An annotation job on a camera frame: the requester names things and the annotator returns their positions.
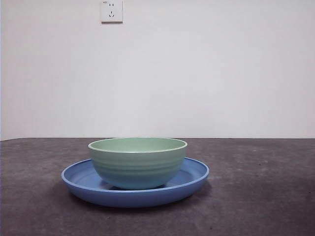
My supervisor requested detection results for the green ribbed bowl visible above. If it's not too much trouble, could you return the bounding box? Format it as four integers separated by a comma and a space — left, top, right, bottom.
88, 137, 188, 190

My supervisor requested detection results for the blue round plate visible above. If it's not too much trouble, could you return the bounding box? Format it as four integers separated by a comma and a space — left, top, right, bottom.
61, 157, 210, 208

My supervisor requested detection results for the white wall socket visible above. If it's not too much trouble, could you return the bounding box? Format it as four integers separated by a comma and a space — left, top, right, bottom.
100, 0, 124, 25

